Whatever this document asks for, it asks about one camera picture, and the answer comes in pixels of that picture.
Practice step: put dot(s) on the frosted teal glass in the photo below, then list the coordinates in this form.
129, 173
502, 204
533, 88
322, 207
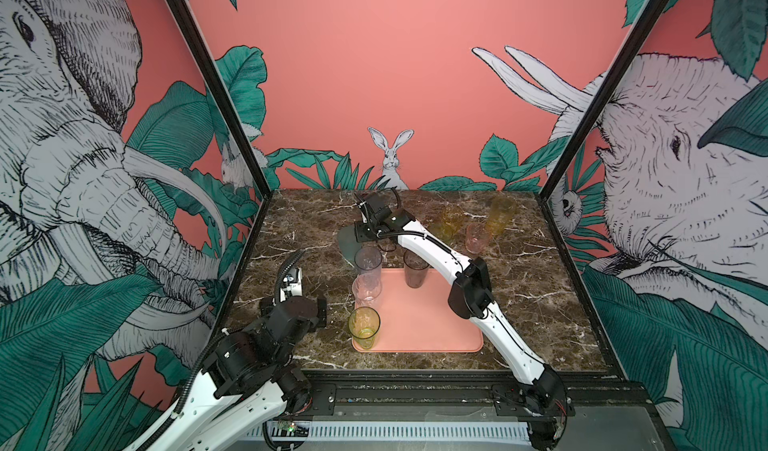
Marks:
348, 244

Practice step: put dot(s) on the orange yellow glass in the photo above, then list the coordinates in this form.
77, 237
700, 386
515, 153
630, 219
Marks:
453, 218

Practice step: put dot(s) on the dark brown glass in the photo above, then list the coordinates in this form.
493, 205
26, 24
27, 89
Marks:
415, 269

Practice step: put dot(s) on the white perforated strip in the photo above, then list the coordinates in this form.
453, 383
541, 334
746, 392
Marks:
492, 432

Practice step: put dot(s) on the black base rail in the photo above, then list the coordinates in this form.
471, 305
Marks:
463, 388

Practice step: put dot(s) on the clear bluish tall glass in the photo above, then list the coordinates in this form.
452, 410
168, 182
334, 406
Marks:
368, 262

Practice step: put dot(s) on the right black frame post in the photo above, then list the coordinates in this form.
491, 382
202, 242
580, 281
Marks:
649, 14

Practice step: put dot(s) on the light green glass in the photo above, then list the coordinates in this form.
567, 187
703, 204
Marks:
364, 324
445, 233

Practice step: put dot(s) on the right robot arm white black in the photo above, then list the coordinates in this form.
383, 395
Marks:
541, 388

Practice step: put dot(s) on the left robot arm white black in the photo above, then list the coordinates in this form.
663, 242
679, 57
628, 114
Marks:
242, 380

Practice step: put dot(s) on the tall yellow glass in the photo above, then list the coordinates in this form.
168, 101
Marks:
502, 210

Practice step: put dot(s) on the pink square tray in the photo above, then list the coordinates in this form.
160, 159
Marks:
419, 320

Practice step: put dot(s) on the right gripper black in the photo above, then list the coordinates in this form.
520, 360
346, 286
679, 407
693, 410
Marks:
360, 231

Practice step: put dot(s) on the black frame post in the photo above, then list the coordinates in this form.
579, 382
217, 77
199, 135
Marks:
649, 14
194, 40

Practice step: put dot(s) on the clear short glass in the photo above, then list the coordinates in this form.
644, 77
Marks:
366, 292

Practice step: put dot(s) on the pink glass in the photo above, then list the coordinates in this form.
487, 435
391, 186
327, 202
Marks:
477, 238

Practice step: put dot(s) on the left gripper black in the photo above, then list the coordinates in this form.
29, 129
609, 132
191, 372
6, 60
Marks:
322, 319

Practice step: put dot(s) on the left black frame post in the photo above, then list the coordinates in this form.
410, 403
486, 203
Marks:
194, 40

